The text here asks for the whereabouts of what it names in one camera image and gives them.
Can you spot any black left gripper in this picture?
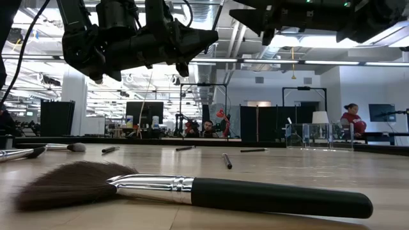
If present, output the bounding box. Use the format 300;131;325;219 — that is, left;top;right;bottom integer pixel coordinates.
106;18;220;77

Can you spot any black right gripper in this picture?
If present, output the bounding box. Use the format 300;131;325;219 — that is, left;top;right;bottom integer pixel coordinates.
229;0;346;46

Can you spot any thin white-tipped makeup brush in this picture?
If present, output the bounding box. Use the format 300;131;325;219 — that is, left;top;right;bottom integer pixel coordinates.
286;116;303;147

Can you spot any clear acrylic organizer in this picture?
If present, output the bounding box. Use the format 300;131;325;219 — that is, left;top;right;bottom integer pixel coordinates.
284;122;355;151

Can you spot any round grey-bristle makeup brush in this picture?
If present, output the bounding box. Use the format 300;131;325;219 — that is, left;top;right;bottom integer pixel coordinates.
45;142;87;153

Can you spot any large fan makeup brush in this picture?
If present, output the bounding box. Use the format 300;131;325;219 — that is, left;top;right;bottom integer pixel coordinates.
14;160;374;220

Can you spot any angled makeup brush silver ferrule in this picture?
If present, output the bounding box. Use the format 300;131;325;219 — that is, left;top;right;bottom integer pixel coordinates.
0;146;47;163

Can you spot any dark monitor on arm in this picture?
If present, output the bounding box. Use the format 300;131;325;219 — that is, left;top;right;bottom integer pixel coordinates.
368;103;397;123

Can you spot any long LED light bar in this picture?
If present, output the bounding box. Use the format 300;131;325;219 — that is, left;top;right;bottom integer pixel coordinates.
0;54;409;67

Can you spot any black desk monitor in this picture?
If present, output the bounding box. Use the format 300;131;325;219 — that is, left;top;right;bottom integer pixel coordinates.
125;101;164;126

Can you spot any person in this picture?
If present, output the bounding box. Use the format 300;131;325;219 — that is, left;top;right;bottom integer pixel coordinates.
339;103;367;138
200;119;220;139
0;107;16;137

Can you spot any white shade table lamp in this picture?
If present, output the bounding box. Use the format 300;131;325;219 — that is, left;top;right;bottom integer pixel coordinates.
311;111;330;125

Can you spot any black grey-tipped cosmetic pencil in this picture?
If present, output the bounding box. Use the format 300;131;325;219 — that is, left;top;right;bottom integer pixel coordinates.
222;153;233;171

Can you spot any black partition panel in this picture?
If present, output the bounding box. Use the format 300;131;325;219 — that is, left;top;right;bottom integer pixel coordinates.
40;100;76;137

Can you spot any black desk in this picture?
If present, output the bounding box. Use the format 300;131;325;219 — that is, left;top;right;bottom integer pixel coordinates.
360;131;409;146

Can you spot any black ceiling device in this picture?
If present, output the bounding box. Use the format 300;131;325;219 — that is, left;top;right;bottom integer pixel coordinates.
5;27;26;45

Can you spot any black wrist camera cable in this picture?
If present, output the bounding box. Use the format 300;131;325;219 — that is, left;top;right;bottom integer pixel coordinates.
181;0;194;29

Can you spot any yellow hanging cord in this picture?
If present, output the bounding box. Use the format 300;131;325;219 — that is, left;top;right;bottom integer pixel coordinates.
289;47;297;81

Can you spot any black folding partition wall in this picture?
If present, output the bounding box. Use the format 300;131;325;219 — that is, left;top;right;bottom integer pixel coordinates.
240;102;320;143

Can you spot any black table frame rail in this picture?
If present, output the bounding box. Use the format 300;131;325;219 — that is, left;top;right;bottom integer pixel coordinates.
0;135;409;157

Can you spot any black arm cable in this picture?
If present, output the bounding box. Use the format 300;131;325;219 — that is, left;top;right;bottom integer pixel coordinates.
0;0;51;107

